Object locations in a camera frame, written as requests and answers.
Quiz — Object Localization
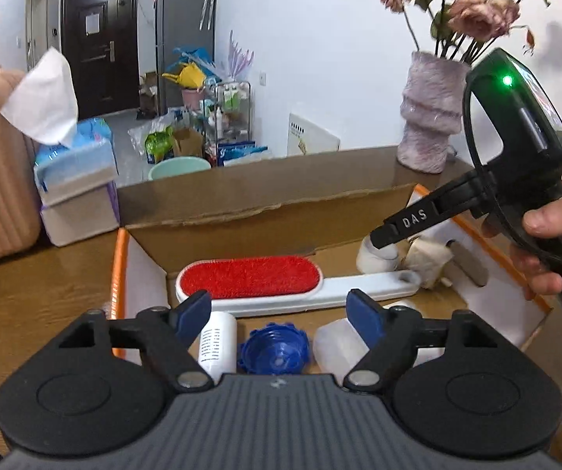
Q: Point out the white rectangular plastic bottle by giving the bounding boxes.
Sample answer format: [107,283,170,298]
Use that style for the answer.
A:
[312,299,447,376]

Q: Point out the small white spray bottle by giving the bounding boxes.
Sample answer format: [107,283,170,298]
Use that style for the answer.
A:
[197,311,238,384]

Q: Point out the white power adapter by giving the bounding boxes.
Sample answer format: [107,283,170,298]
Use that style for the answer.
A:
[403,237,453,290]

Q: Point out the red white lint brush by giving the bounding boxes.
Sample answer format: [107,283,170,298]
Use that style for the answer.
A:
[175,256,420,317]

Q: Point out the blue plastic lid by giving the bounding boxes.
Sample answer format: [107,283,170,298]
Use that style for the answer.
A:
[238,323,311,376]

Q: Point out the pink ceramic vase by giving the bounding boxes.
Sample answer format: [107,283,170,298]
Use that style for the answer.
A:
[397,51,470,174]

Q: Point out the dried pink roses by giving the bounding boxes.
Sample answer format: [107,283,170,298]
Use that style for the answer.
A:
[380,0,551,66]

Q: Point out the red cardboard box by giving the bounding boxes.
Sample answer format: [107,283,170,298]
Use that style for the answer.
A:
[108,178,552,348]

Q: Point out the white tissue box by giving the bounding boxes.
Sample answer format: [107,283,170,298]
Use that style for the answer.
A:
[40,183,121,247]

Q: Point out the green plastic basin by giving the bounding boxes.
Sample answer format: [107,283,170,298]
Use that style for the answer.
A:
[148,156,211,181]

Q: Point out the blue tissue pack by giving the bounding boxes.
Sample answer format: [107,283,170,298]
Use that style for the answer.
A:
[0,45,119,207]

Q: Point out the yellow watering can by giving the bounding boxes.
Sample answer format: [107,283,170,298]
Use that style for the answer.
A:
[162,63,207,90]

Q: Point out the dark entrance door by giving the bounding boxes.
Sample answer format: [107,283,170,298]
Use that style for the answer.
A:
[60,0,139,120]

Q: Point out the grey refrigerator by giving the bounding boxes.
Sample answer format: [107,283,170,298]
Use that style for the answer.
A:
[155,0,215,115]

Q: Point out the wire storage rack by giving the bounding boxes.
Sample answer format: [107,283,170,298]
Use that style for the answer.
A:
[204,81,252,146]

